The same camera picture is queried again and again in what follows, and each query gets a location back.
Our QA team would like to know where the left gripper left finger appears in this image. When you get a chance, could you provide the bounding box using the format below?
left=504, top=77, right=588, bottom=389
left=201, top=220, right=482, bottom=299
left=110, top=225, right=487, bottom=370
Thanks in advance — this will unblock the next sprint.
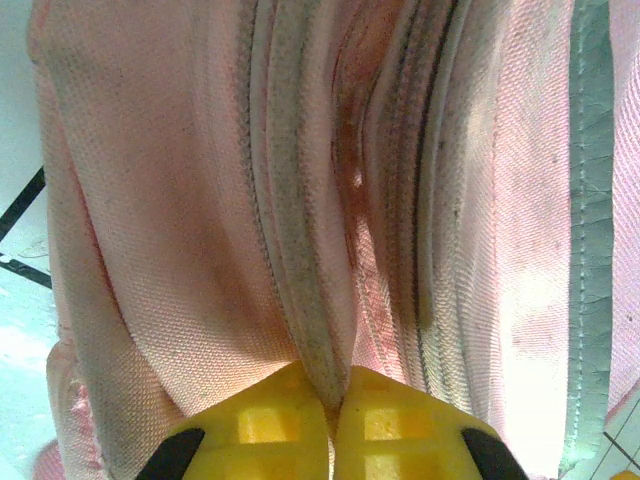
left=137, top=359, right=335, bottom=480

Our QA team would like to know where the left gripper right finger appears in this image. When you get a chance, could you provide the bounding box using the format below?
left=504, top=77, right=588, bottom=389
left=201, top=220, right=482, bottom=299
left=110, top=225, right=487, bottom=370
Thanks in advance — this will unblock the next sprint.
left=337, top=365, right=531, bottom=480

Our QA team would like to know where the pink student backpack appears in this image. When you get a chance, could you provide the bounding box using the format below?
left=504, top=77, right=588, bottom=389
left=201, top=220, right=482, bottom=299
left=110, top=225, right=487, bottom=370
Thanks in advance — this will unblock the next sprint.
left=27, top=0, right=640, bottom=480

